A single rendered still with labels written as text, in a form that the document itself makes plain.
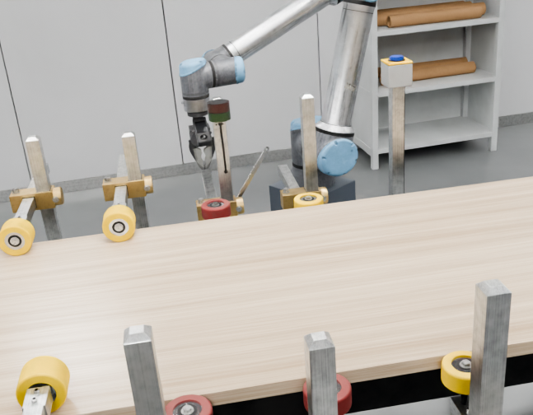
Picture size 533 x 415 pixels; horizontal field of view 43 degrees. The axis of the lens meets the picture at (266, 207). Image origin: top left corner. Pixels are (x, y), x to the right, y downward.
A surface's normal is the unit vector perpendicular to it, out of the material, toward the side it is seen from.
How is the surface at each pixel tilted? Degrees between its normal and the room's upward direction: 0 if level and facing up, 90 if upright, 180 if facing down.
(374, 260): 0
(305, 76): 90
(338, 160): 95
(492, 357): 90
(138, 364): 90
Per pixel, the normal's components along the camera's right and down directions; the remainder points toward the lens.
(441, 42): 0.23, 0.37
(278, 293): -0.07, -0.91
